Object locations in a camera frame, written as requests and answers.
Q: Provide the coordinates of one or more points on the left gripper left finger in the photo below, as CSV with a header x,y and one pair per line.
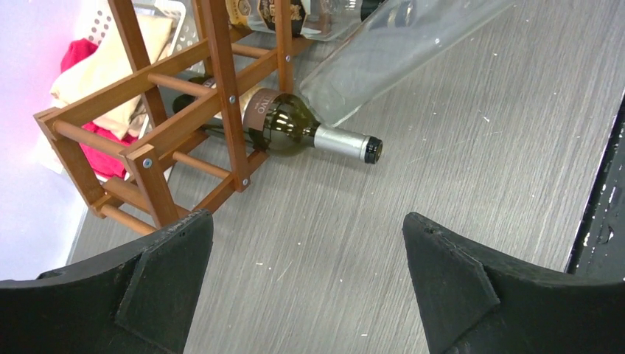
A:
x,y
137,298

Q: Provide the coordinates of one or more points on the green bottle silver capsule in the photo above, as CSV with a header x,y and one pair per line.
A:
x,y
281,124

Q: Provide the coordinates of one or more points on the small clear bottle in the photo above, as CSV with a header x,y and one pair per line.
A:
x,y
398,38

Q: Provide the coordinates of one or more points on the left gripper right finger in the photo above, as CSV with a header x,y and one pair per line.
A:
x,y
475,299

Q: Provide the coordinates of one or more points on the brown wooden wine rack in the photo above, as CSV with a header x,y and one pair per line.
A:
x,y
192,100

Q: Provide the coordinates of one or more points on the white plastic basket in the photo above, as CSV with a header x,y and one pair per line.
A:
x,y
96,24

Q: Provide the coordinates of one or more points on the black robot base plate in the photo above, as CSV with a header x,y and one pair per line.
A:
x,y
598,250

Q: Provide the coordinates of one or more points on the beige cloth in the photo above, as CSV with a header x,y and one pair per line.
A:
x,y
107,65

